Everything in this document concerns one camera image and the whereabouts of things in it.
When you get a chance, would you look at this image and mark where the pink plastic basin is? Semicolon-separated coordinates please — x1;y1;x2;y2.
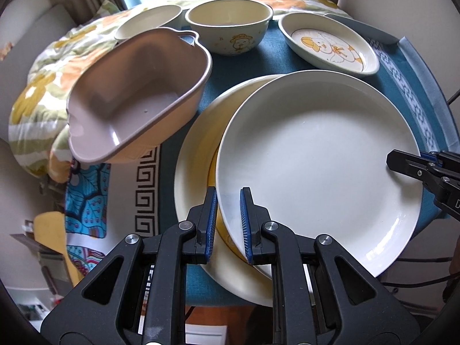
66;27;213;164

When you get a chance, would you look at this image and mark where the oval dish with duck print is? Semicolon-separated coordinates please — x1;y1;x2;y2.
278;12;380;77

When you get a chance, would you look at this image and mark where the blue leaf print cloth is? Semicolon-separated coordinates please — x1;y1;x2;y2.
65;158;112;288

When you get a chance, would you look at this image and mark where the yellow cloth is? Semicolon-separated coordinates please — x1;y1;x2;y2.
34;211;84;284

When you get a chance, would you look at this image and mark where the floral quilt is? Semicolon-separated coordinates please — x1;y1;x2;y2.
8;0;353;187

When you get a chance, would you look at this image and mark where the cream bowl with duck print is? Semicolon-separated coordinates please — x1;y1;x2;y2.
185;0;274;57

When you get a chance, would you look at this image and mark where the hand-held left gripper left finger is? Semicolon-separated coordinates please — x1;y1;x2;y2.
40;186;220;345

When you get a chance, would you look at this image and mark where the large white plate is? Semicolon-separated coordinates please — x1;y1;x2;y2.
216;75;425;278

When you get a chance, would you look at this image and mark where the cream plate with yellow pattern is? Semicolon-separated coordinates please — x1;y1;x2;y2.
174;74;288;308

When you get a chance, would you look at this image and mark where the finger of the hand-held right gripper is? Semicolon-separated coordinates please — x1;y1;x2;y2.
429;151;460;177
386;149;460;220

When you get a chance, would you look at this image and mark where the teal tablecloth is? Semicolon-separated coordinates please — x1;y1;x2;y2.
108;18;453;308

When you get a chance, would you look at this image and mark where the plain cream bowl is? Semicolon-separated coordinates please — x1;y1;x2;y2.
114;3;184;42

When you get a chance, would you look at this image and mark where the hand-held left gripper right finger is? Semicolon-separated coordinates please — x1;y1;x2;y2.
239;187;421;345

